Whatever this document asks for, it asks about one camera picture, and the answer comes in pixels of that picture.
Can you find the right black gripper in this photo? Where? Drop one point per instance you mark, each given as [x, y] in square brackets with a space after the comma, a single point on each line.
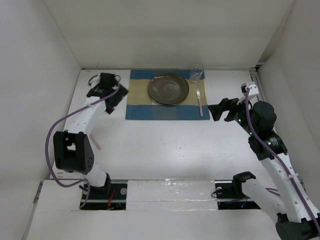
[225, 104]

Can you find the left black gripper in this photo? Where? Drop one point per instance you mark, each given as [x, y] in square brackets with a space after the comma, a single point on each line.
[121, 92]

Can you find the blue beige cloth placemat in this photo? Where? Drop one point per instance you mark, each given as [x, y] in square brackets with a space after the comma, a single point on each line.
[140, 106]

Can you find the pink handled knife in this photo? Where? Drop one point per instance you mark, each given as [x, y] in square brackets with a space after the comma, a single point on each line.
[198, 94]

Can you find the pink handled fork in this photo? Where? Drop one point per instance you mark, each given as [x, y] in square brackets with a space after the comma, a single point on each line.
[96, 144]

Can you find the clear plastic cup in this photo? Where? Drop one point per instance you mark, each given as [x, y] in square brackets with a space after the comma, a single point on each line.
[196, 71]

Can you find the dark olive round plate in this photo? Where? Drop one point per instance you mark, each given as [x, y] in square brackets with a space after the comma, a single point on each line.
[168, 88]

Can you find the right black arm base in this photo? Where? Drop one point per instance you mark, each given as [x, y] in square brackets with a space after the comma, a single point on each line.
[228, 198]

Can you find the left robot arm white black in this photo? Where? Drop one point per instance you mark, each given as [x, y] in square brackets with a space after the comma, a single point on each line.
[73, 152]

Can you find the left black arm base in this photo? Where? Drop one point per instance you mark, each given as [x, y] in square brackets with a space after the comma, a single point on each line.
[98, 199]

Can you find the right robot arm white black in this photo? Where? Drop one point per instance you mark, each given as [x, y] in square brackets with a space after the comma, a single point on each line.
[294, 215]

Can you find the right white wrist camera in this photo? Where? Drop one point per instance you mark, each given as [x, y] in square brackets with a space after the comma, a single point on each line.
[251, 89]

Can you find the aluminium rail right side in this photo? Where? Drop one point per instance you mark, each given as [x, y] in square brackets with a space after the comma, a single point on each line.
[255, 78]

